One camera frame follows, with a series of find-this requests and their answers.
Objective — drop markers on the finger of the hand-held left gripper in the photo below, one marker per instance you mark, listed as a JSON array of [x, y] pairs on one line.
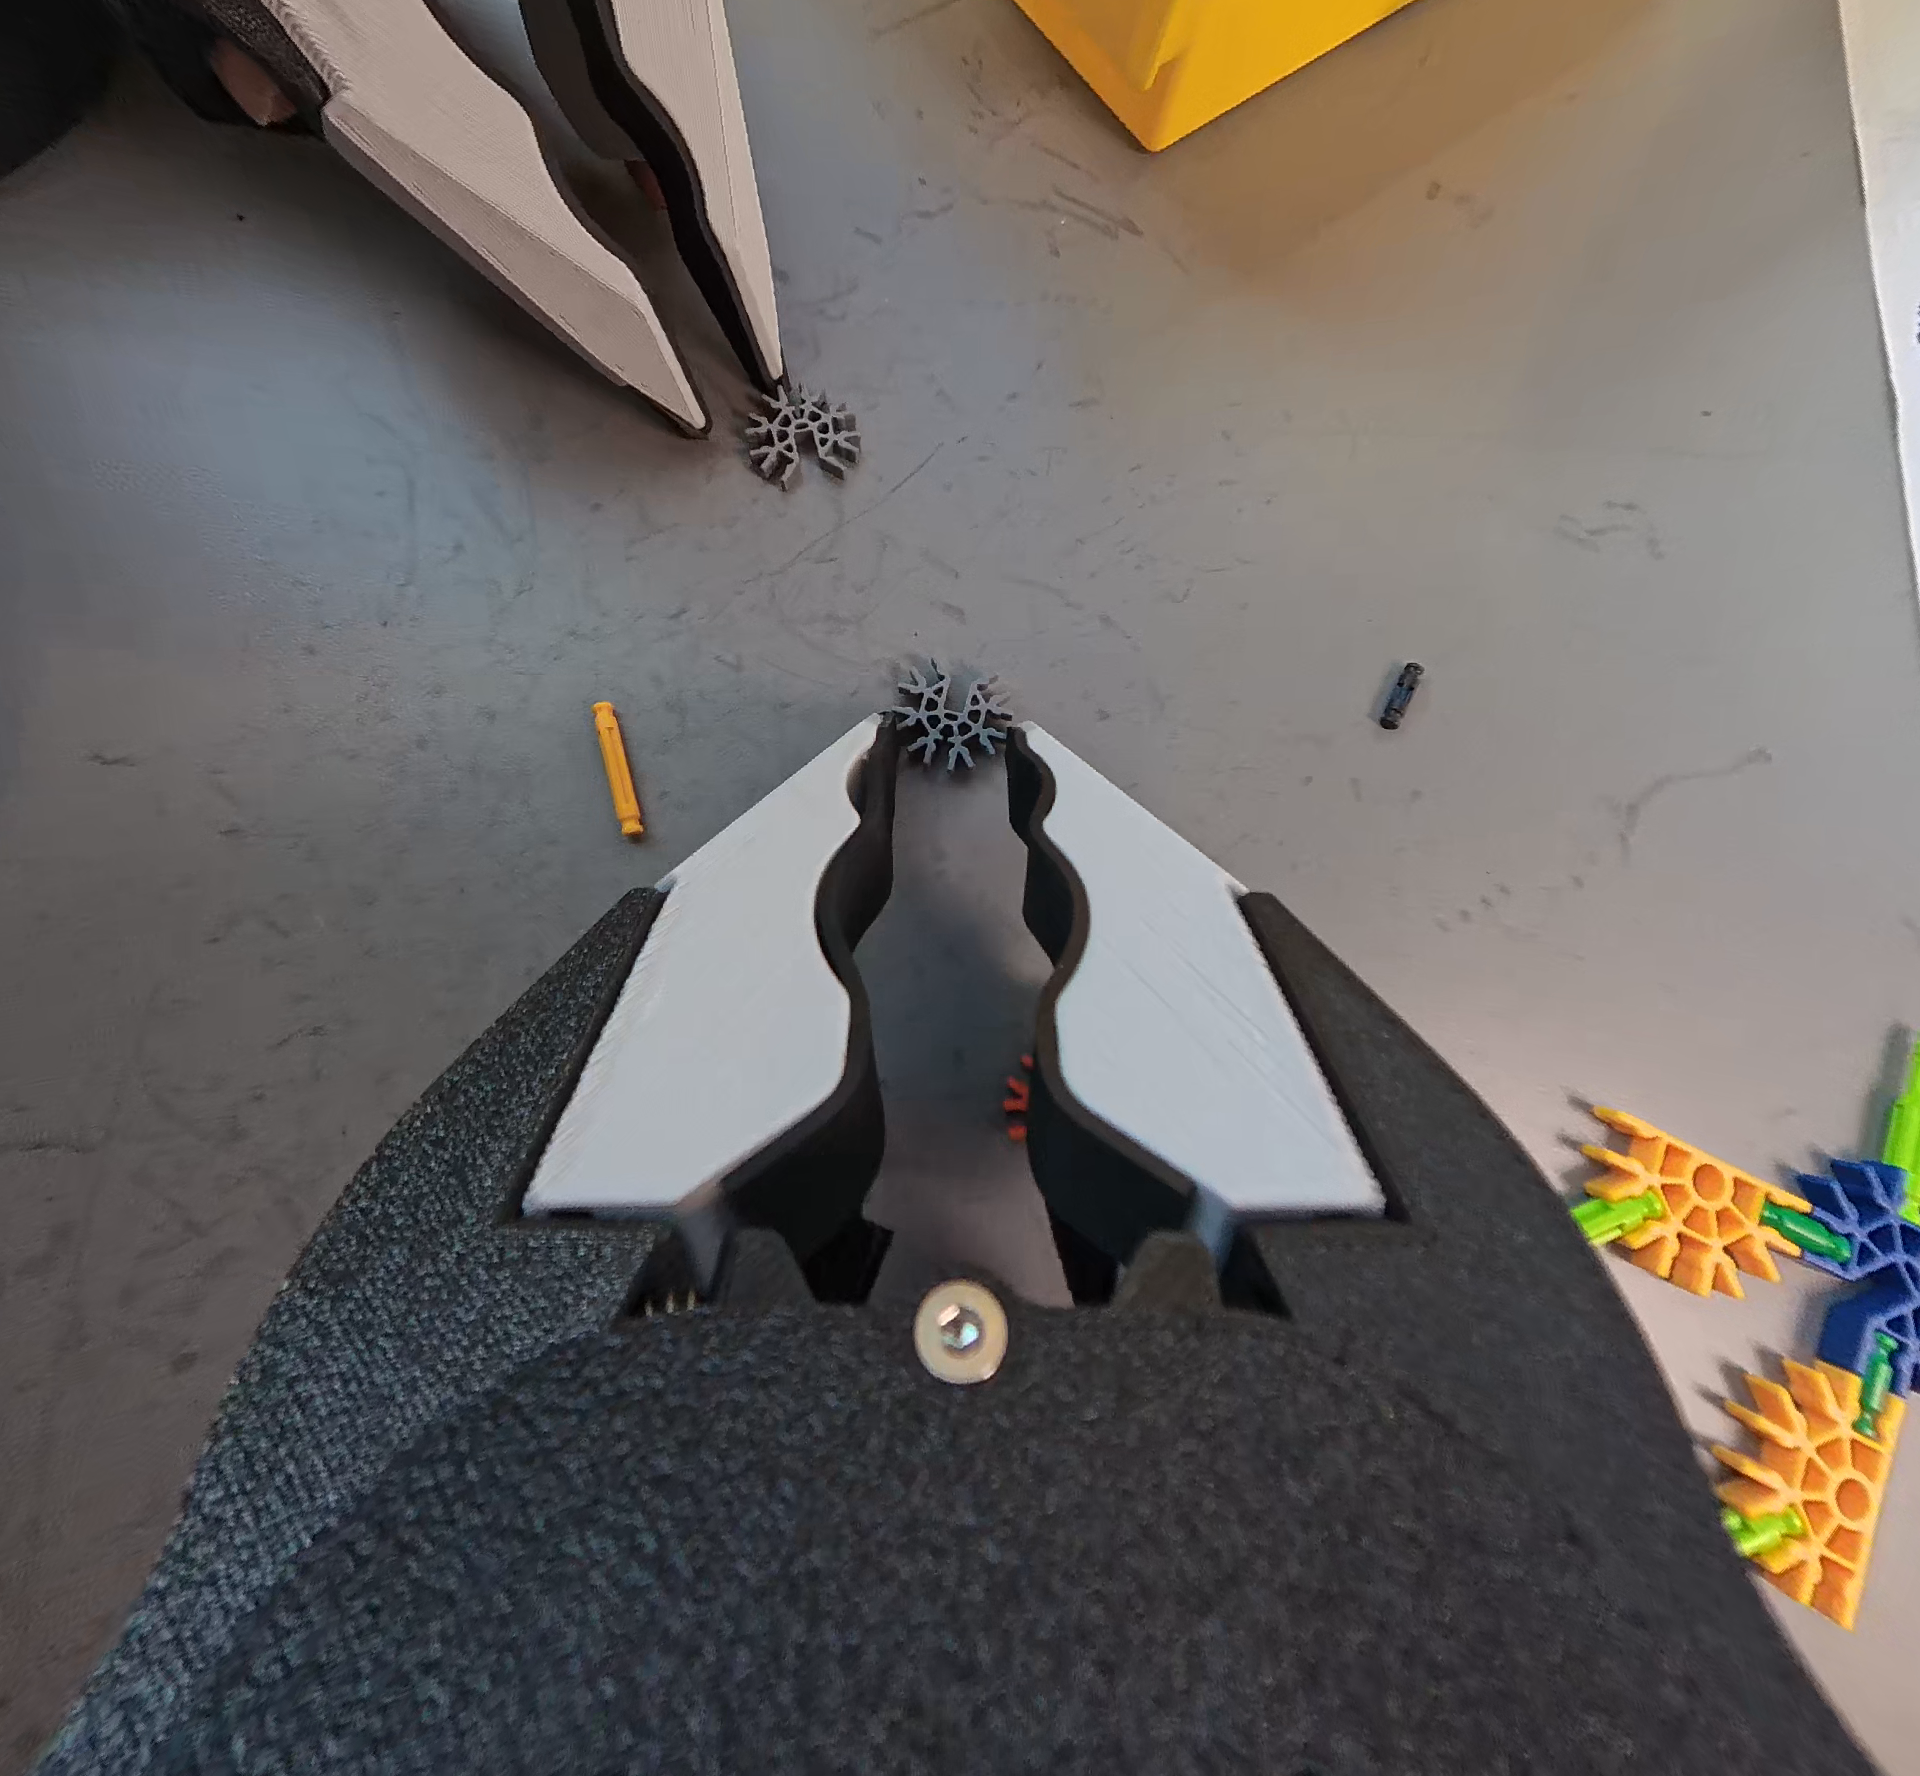
[[445, 175], [679, 34]]

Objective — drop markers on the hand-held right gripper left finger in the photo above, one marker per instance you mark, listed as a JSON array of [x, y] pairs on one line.
[[710, 1042]]

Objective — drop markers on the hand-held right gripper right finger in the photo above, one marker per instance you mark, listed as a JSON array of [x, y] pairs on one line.
[[1199, 1042]]

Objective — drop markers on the yellow short rod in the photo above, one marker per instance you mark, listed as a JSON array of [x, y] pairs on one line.
[[615, 787]]

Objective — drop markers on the black short rod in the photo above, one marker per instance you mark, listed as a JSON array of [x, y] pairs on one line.
[[1393, 691]]

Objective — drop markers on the grey snowflake connector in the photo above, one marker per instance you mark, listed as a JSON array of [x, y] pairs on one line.
[[946, 724], [800, 429]]

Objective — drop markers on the person's left hand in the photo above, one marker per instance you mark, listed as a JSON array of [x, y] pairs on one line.
[[253, 93]]

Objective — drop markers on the orange small connector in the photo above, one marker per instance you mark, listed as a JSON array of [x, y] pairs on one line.
[[1017, 1105]]

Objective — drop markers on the toy model with red rod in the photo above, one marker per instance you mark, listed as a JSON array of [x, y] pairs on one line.
[[1692, 1201]]

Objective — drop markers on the white folded instruction sheet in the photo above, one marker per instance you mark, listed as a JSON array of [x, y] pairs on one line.
[[1892, 86]]

